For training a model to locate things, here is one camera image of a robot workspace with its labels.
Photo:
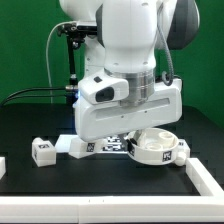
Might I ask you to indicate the white block left edge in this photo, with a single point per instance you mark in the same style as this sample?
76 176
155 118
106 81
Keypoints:
2 167

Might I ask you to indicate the black camera on stand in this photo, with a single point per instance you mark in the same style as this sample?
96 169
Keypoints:
75 37

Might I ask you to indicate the white front rail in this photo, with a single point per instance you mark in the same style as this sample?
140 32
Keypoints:
80 210

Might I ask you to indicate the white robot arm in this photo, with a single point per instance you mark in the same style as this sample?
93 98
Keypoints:
119 93

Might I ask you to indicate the white paper marker sheet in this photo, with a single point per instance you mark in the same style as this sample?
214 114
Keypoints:
63 144

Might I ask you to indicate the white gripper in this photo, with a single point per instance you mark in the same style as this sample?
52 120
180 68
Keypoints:
94 122

